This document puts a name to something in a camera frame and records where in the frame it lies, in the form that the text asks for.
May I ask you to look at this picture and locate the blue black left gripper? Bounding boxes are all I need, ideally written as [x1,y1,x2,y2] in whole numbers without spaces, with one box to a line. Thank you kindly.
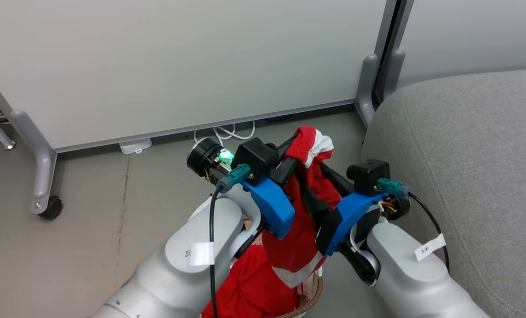
[241,134,300,240]

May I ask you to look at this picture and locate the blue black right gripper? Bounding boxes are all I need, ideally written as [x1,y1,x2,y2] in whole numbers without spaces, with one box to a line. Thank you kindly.
[299,164,387,257]

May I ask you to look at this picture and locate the red white garment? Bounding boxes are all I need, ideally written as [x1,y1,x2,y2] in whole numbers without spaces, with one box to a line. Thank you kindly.
[201,126,342,318]

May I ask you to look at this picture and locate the cream laundry basket brown rim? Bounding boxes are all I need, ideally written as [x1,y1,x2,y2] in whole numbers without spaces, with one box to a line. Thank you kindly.
[281,265,324,318]

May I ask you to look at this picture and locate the grey partition leg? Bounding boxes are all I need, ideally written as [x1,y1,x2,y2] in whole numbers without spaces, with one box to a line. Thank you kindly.
[8,110,57,215]
[380,49,406,104]
[355,54,380,129]

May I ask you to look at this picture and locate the wide white partition panel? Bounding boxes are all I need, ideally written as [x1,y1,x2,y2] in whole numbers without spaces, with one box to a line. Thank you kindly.
[0,0,398,153]

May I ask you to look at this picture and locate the grey fabric sofa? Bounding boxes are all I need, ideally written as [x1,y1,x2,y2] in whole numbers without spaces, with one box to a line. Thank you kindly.
[361,67,526,318]

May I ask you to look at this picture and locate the white power adapter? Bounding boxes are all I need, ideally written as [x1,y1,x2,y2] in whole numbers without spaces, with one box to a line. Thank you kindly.
[120,138,152,155]

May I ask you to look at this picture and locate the narrow white partition panel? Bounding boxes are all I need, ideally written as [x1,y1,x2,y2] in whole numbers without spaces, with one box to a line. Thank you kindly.
[396,0,526,89]

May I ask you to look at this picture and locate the black caster wheel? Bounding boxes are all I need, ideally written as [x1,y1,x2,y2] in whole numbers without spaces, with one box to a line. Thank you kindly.
[38,196,63,220]

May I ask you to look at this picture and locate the white coiled floor cable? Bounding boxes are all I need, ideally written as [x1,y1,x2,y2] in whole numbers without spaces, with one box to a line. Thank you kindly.
[194,120,255,148]

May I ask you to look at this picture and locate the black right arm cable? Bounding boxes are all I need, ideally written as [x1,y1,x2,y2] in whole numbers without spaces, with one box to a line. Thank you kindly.
[377,178,450,271]

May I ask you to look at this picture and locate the white paper cable tag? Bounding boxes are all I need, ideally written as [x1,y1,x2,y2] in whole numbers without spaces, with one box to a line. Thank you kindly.
[188,242,215,266]
[415,233,447,261]

